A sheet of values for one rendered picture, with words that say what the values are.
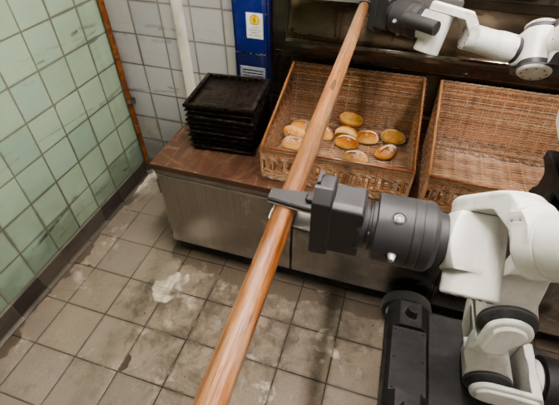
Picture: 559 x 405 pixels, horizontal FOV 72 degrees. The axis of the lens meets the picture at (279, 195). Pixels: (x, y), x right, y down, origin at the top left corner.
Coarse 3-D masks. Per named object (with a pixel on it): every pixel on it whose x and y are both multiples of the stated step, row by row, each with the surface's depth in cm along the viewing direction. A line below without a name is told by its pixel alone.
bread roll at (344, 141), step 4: (340, 136) 161; (344, 136) 160; (348, 136) 160; (352, 136) 160; (336, 140) 162; (340, 140) 161; (344, 140) 160; (348, 140) 160; (352, 140) 160; (356, 140) 160; (336, 144) 162; (340, 144) 161; (344, 144) 160; (348, 144) 160; (352, 144) 160; (356, 144) 160; (344, 148) 161; (348, 148) 161; (352, 148) 160
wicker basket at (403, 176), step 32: (320, 64) 162; (288, 96) 166; (416, 96) 158; (384, 128) 167; (416, 128) 146; (288, 160) 141; (320, 160) 137; (352, 160) 135; (416, 160) 132; (384, 192) 139
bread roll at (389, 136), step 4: (384, 132) 163; (388, 132) 162; (392, 132) 162; (396, 132) 161; (400, 132) 161; (384, 136) 163; (388, 136) 162; (392, 136) 162; (396, 136) 161; (400, 136) 161; (404, 136) 161; (384, 140) 163; (388, 140) 162; (392, 140) 162; (396, 140) 162; (400, 140) 161; (404, 140) 161; (396, 144) 162; (400, 144) 162
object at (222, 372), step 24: (360, 24) 98; (336, 72) 78; (336, 96) 73; (312, 120) 66; (312, 144) 60; (288, 216) 49; (264, 240) 46; (264, 264) 43; (240, 288) 42; (264, 288) 42; (240, 312) 39; (240, 336) 37; (216, 360) 36; (240, 360) 36; (216, 384) 34
